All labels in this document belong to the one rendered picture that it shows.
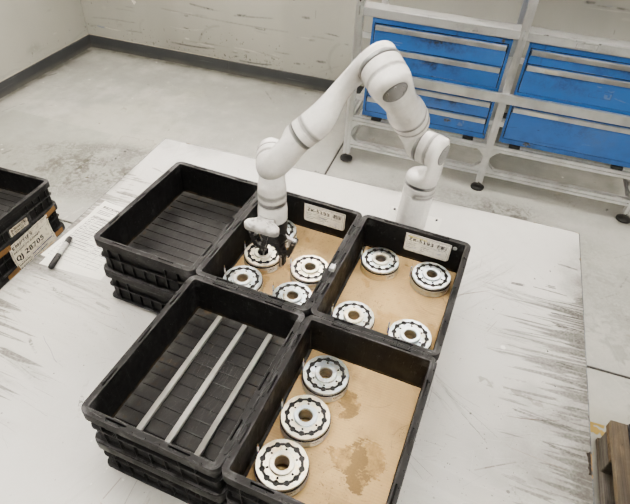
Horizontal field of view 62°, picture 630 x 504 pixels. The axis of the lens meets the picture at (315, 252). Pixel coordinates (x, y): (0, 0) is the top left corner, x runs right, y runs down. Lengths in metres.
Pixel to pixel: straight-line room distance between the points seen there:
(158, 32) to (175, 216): 3.22
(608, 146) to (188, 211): 2.32
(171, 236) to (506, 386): 0.99
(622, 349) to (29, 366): 2.31
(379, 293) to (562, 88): 1.95
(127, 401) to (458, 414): 0.76
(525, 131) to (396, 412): 2.26
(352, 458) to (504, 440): 0.41
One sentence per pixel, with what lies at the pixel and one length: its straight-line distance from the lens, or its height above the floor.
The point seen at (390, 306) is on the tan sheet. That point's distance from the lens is 1.37.
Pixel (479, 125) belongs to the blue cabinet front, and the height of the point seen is 0.40.
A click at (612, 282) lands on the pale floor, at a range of 3.04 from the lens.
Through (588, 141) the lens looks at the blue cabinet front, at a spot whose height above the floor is 0.43.
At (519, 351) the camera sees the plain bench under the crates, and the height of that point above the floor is 0.70.
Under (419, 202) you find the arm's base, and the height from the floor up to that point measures 0.92.
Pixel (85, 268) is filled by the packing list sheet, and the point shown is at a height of 0.70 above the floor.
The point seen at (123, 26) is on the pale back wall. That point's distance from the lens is 4.91.
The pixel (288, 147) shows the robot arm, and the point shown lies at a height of 1.22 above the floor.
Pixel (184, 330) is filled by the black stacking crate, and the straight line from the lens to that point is 1.31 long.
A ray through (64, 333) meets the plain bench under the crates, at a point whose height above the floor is 0.70.
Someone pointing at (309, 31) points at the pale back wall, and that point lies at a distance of 4.13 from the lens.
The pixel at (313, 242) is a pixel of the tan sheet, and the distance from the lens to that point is 1.51.
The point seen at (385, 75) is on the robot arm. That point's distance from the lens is 1.09.
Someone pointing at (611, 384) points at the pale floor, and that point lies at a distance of 2.57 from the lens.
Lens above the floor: 1.83
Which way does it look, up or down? 42 degrees down
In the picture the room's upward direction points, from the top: 3 degrees clockwise
